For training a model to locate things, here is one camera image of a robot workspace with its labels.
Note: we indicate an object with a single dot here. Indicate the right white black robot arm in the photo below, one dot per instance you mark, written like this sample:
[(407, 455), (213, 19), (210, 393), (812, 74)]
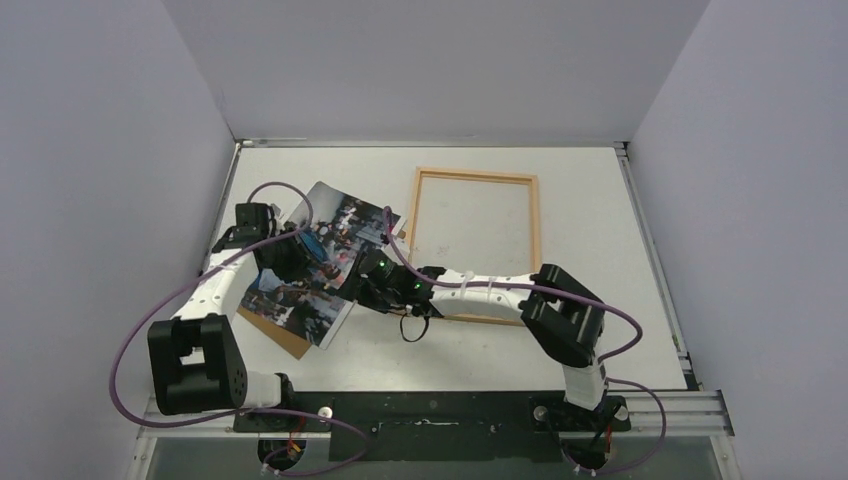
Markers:
[(564, 318)]

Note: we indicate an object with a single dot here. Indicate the front aluminium black mounting rail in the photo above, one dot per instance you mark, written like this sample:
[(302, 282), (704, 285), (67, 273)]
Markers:
[(672, 434)]

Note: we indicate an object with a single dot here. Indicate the clear transparent plastic sheet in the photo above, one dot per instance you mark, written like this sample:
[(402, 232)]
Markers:
[(474, 245)]

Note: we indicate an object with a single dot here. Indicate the brown cardboard backing board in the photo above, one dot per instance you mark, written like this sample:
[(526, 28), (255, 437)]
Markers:
[(298, 314)]

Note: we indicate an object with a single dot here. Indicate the printed colour photo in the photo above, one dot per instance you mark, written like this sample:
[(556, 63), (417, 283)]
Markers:
[(333, 208)]

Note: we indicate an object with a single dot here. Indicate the light wooden picture frame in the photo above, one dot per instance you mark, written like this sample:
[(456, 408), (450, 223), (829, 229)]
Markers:
[(536, 218)]

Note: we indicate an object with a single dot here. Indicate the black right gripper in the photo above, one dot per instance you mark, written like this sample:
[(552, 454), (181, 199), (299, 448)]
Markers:
[(365, 281)]

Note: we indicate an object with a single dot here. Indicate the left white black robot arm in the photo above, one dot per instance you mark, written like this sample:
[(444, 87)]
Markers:
[(195, 359)]

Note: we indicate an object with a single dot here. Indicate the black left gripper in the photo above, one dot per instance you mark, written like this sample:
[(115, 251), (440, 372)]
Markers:
[(301, 259)]

